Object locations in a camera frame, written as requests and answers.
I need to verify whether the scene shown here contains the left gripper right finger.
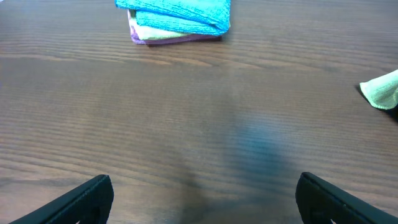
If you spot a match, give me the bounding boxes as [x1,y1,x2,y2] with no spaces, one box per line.
[295,172,397,224]

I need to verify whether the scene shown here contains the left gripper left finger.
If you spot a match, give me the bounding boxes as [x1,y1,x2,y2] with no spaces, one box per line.
[10,174,114,224]

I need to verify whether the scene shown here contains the green microfiber cloth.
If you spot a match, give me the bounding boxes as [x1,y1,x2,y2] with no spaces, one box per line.
[359,70,397,110]

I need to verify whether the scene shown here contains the light green folded cloth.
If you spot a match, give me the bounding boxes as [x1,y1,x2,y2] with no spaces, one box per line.
[127,10,190,40]

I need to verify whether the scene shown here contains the purple folded cloth bottom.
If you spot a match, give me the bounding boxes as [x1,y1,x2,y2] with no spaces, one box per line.
[130,27,220,45]

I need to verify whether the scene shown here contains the blue folded cloth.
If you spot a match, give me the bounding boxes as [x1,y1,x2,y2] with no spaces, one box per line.
[114,0,231,36]

